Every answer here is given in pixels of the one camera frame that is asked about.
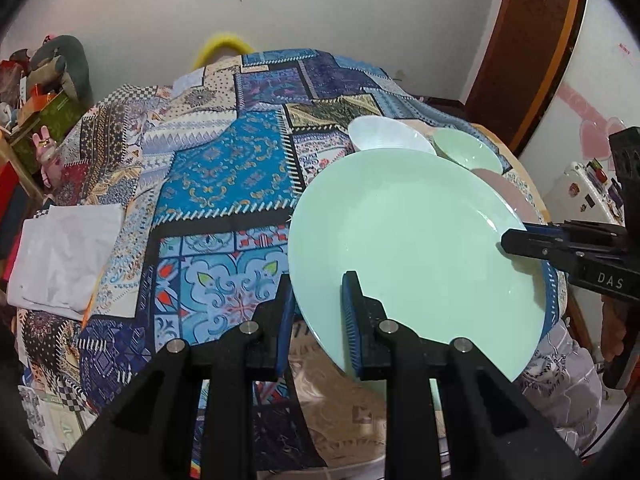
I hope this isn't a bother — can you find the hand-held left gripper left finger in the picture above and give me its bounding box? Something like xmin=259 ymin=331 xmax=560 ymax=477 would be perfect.
xmin=60 ymin=275 xmax=298 ymax=480

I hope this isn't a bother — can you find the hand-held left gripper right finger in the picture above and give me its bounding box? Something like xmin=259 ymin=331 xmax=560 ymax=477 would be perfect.
xmin=341 ymin=270 xmax=583 ymax=480

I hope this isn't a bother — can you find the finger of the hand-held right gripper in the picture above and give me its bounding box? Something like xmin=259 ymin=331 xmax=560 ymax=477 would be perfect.
xmin=500 ymin=220 xmax=626 ymax=267
xmin=540 ymin=259 xmax=568 ymax=328

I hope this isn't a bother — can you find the pink bowl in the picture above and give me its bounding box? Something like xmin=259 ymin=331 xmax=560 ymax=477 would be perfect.
xmin=470 ymin=167 xmax=541 ymax=226

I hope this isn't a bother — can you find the green plate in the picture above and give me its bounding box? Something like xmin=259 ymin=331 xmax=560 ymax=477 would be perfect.
xmin=288 ymin=149 xmax=548 ymax=383

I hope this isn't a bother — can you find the green bowl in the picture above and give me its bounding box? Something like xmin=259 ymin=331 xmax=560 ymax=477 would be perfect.
xmin=431 ymin=127 xmax=502 ymax=173

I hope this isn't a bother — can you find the white dotted bowl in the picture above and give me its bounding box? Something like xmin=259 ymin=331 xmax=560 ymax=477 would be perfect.
xmin=347 ymin=115 xmax=437 ymax=156

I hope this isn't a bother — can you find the person's right hand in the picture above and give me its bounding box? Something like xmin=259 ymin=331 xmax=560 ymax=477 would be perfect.
xmin=601 ymin=295 xmax=629 ymax=361

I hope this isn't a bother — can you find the white stickered appliance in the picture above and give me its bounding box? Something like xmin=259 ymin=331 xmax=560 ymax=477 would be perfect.
xmin=547 ymin=161 xmax=626 ymax=226

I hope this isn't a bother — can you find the pale floral cloth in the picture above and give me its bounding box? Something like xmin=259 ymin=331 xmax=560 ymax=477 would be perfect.
xmin=517 ymin=317 xmax=606 ymax=453

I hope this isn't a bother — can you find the patchwork printed blanket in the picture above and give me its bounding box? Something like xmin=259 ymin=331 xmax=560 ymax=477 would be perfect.
xmin=15 ymin=49 xmax=566 ymax=480

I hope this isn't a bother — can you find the wooden door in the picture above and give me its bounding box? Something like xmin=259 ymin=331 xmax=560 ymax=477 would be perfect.
xmin=465 ymin=0 xmax=588 ymax=156

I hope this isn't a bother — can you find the white cloth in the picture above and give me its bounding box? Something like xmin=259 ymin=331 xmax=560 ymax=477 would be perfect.
xmin=7 ymin=203 xmax=125 ymax=321

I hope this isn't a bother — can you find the yellow foam arc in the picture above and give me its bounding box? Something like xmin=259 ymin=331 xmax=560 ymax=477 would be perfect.
xmin=191 ymin=32 xmax=253 ymax=68

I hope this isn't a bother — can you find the pink bunny toy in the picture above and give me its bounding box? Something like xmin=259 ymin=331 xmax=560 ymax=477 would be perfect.
xmin=31 ymin=126 xmax=57 ymax=166

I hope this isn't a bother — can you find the green box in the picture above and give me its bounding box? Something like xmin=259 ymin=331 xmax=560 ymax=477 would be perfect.
xmin=10 ymin=90 xmax=86 ymax=173

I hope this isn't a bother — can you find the orange box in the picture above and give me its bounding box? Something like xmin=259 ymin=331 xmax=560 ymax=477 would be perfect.
xmin=17 ymin=85 xmax=56 ymax=121

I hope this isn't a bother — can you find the grey plush toy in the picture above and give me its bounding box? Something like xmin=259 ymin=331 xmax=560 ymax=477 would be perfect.
xmin=27 ymin=35 xmax=93 ymax=106

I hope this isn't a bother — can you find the red plastic bag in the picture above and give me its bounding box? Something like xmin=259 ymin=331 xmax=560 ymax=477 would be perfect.
xmin=0 ymin=50 xmax=31 ymax=106

